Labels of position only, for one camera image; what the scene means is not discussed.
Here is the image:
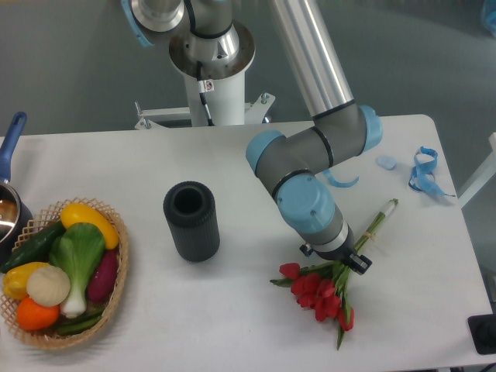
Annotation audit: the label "black device at edge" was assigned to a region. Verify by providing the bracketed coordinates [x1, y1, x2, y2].
[467, 314, 495, 355]

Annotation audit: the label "blue ribbon right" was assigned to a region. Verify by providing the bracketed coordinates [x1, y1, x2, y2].
[408, 146, 455, 197]

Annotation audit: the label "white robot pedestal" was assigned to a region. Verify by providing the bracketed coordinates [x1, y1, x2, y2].
[135, 71, 276, 129]

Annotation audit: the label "light blue small cap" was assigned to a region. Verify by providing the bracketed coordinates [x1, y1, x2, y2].
[376, 155, 397, 171]

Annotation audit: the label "yellow squash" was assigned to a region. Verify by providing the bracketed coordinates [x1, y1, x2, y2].
[60, 202, 119, 250]

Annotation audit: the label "woven wicker basket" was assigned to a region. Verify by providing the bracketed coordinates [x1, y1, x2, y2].
[1, 197, 129, 350]

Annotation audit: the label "blue handled saucepan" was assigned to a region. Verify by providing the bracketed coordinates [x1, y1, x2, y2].
[1, 112, 33, 264]

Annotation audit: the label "blue ribbon left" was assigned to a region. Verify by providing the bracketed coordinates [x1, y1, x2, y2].
[322, 169, 360, 188]

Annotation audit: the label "cream white onion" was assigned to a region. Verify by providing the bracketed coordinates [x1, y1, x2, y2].
[26, 265, 71, 307]

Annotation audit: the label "dark grey ribbed vase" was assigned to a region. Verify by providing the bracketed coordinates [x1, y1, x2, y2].
[163, 181, 220, 263]

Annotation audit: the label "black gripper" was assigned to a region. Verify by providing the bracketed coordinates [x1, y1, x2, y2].
[299, 225, 372, 275]

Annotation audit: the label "red tulip bouquet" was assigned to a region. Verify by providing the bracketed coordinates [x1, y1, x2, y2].
[270, 198, 399, 351]

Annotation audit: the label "white frame at right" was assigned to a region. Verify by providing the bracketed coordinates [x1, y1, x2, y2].
[458, 133, 495, 208]

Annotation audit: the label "dark green cucumber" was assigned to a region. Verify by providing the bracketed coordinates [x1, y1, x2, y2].
[1, 221, 66, 274]

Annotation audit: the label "yellow bell pepper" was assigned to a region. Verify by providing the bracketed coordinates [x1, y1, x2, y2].
[2, 262, 49, 300]

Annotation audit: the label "green pea pods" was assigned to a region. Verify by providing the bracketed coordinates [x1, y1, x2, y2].
[55, 308, 104, 336]

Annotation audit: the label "green bok choy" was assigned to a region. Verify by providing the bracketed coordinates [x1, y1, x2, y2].
[49, 222, 105, 319]

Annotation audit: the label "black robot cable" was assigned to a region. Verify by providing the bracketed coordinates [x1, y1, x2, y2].
[195, 60, 215, 127]

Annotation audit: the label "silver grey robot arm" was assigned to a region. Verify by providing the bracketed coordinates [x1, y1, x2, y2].
[121, 1, 383, 273]

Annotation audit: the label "blue ribbon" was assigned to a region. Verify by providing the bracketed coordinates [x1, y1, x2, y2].
[408, 146, 455, 197]
[322, 169, 360, 188]

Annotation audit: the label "purple sweet potato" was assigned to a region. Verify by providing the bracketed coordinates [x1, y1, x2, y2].
[87, 250, 119, 302]

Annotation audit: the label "orange fruit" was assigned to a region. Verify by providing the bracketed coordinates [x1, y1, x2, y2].
[16, 297, 60, 331]

